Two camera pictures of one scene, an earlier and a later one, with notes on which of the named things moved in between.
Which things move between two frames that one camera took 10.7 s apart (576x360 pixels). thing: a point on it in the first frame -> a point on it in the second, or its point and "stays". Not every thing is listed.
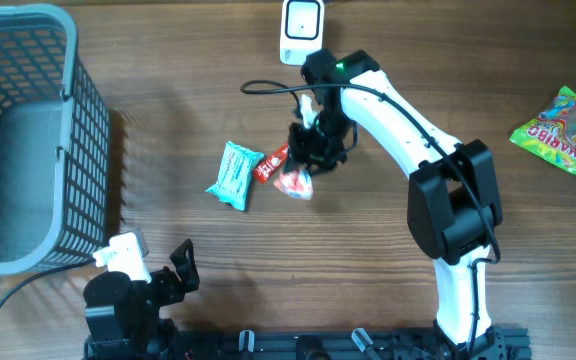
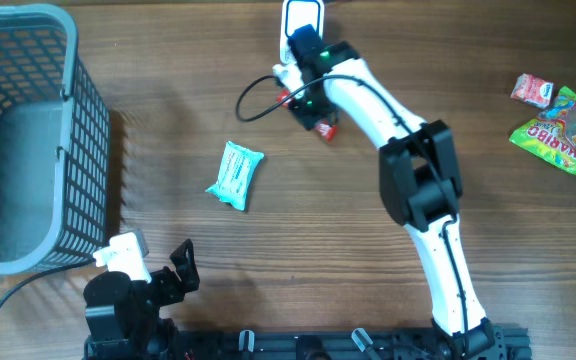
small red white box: x=296 y=184 -> x=533 y=90
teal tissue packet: x=235 y=175 stays
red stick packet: x=271 y=163 -> x=327 y=130
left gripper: x=174 y=292 stays
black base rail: x=508 y=343 stays
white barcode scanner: x=302 y=30 stays
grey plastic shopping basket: x=39 y=144 stays
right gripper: x=300 y=150 -> x=304 y=116
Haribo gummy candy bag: x=569 y=128 stays
